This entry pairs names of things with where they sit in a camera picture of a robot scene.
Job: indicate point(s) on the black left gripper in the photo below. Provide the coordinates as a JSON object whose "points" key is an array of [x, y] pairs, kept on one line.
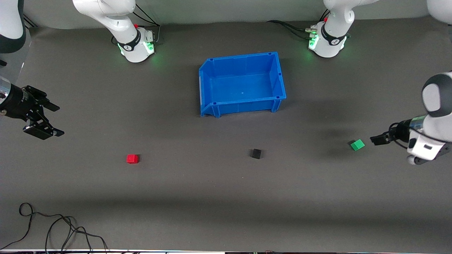
{"points": [[399, 132]]}

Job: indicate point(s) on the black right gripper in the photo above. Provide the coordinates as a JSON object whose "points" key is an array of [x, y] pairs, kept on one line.
{"points": [[18, 103]]}

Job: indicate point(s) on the green cube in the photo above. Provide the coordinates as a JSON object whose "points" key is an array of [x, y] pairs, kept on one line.
{"points": [[357, 145]]}

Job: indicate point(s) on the red cube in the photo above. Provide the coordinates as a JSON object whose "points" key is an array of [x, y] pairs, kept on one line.
{"points": [[132, 159]]}

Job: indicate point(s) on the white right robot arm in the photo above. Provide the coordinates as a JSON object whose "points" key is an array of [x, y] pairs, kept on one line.
{"points": [[134, 46]]}

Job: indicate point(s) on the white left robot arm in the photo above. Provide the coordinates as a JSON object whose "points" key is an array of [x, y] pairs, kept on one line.
{"points": [[330, 46]]}

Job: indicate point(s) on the black cube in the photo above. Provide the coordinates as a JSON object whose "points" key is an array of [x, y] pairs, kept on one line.
{"points": [[256, 153]]}

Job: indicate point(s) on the blue plastic storage bin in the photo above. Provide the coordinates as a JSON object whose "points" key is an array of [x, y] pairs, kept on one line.
{"points": [[243, 88]]}

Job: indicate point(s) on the dark grey table mat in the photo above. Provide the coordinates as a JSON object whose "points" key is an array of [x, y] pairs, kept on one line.
{"points": [[226, 183]]}

